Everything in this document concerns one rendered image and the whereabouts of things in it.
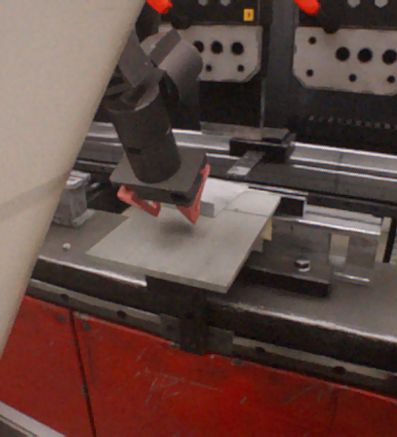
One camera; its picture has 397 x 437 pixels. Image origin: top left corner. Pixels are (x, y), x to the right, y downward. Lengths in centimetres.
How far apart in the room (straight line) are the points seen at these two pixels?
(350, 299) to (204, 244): 26
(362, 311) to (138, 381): 43
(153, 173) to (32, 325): 55
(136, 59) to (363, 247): 45
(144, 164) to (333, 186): 55
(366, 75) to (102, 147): 71
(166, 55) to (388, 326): 46
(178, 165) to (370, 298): 37
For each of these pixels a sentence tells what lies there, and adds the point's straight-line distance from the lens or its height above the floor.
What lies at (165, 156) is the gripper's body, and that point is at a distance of 47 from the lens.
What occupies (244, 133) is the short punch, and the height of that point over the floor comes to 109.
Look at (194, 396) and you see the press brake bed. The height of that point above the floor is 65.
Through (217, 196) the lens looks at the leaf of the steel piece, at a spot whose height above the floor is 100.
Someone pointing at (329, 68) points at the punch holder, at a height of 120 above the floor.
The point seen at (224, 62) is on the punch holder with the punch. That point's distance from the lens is 64.
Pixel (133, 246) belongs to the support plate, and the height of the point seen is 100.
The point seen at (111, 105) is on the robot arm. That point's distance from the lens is 44.
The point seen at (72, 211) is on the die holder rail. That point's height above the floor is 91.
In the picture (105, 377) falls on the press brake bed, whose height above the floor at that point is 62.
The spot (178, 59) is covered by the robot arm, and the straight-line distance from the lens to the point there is 48.
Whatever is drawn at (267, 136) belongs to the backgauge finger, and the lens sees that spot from 90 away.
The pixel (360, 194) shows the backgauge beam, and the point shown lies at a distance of 94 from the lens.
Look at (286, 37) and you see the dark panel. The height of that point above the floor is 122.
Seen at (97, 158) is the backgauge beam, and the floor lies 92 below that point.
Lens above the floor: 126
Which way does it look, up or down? 26 degrees down
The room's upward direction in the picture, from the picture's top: straight up
